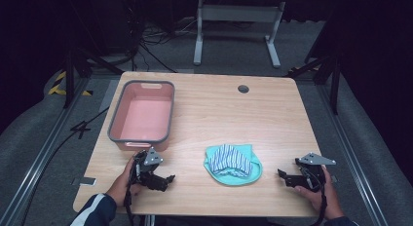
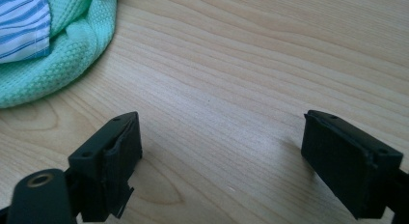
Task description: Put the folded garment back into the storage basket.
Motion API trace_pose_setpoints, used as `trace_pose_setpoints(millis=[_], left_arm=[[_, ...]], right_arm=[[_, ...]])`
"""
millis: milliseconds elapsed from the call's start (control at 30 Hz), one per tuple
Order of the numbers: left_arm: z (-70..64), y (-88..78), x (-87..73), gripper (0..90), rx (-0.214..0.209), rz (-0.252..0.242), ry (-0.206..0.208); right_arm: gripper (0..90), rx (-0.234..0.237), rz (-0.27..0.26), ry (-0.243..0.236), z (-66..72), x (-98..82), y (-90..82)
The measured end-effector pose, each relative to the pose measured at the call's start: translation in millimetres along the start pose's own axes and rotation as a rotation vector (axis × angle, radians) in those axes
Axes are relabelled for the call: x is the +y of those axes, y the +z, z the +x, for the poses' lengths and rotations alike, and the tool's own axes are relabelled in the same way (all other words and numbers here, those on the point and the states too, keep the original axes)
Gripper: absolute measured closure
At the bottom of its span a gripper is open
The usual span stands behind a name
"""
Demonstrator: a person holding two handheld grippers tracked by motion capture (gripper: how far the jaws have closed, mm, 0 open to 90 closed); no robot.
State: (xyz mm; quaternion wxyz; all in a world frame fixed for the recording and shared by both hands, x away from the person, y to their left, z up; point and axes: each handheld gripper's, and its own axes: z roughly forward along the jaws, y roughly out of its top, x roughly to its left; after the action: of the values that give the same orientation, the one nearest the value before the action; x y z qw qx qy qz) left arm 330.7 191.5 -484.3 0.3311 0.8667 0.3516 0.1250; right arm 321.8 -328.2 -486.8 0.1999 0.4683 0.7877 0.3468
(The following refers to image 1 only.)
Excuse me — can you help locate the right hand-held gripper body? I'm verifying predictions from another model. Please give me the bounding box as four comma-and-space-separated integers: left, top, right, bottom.
285, 151, 337, 192

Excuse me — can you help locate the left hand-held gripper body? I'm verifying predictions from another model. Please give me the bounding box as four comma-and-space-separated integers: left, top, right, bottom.
131, 146, 168, 192

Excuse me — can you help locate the teal and striped cloth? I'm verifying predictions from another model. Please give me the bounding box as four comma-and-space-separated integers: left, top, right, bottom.
203, 143, 264, 187

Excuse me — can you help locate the pink basin with grey rim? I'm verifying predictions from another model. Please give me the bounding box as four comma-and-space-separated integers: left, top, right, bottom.
107, 79, 176, 153

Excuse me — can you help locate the person's right hand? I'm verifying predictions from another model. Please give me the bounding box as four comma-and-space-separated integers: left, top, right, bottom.
293, 166, 346, 221

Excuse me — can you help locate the person's left hand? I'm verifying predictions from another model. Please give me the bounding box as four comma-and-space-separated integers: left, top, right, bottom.
106, 156, 143, 208

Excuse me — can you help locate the grey tape strip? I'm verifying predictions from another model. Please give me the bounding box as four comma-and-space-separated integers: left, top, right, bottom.
71, 175, 97, 187

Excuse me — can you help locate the black tape cross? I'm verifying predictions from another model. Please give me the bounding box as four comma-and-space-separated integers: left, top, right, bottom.
69, 120, 93, 140

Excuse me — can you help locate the black metal stand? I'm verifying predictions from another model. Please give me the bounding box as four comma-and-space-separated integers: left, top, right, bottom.
62, 45, 125, 109
284, 52, 343, 116

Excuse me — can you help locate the yellow and black floor tape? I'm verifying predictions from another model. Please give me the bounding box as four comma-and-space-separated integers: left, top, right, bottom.
48, 70, 94, 97

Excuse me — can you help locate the right hand-held gripper cable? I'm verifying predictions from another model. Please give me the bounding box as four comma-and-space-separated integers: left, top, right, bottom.
310, 173, 329, 226

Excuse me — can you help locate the hand-held gripper cable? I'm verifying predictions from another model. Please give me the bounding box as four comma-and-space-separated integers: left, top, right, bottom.
123, 157, 141, 226
310, 173, 329, 226

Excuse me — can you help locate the left hand-held gripper cable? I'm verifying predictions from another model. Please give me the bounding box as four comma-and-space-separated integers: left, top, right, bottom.
123, 157, 141, 226

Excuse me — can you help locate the aluminium floor rail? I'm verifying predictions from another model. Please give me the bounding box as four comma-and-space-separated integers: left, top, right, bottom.
0, 77, 92, 226
315, 84, 390, 226

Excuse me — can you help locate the black floor cable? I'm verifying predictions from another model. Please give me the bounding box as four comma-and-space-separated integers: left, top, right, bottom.
19, 106, 111, 226

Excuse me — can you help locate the bundle of black floor cables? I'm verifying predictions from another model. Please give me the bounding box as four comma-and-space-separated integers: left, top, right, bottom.
128, 11, 199, 74

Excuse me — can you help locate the white metal table frame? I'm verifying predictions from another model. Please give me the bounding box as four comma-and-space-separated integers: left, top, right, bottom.
193, 0, 287, 70

